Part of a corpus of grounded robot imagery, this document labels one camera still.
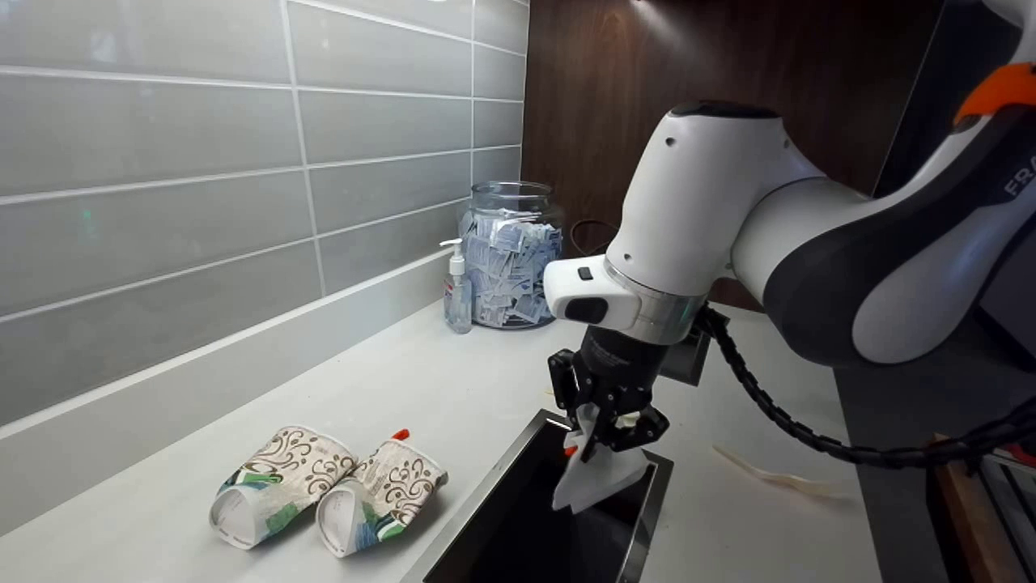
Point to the glass jar of packets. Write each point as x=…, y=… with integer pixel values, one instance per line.
x=513, y=263

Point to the small red scrap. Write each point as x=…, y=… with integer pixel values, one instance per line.
x=404, y=435

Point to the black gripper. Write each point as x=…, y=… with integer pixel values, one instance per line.
x=618, y=369

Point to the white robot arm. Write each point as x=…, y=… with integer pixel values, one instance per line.
x=734, y=184

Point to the steel-framed table hole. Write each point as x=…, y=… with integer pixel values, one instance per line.
x=486, y=489

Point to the small clear pump bottle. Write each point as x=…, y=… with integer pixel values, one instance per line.
x=459, y=295

